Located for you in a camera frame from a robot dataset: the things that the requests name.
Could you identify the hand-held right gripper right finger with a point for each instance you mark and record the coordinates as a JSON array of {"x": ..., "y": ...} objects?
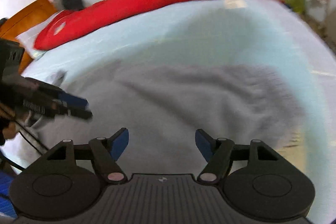
[{"x": 204, "y": 146}]

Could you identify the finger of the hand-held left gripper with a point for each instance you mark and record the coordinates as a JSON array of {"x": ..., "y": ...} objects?
[
  {"x": 78, "y": 114},
  {"x": 74, "y": 102}
]

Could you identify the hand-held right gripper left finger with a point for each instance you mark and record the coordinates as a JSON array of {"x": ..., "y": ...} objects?
[{"x": 119, "y": 144}]

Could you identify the grey pants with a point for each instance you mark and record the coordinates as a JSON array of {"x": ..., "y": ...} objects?
[{"x": 183, "y": 108}]

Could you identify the grey checked pillow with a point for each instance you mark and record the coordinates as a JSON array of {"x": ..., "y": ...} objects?
[{"x": 27, "y": 39}]

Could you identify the wooden headboard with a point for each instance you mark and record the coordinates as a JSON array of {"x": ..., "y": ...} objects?
[{"x": 29, "y": 16}]

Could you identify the small colourful packet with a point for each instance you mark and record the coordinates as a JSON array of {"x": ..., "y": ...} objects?
[{"x": 59, "y": 28}]

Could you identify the black backpack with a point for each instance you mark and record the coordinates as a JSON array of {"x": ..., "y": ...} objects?
[{"x": 72, "y": 2}]

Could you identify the blue plastic crate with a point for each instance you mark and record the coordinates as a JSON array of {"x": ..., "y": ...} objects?
[{"x": 6, "y": 195}]

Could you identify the light blue checked bed sheet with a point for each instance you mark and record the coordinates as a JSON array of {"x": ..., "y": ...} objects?
[{"x": 236, "y": 37}]

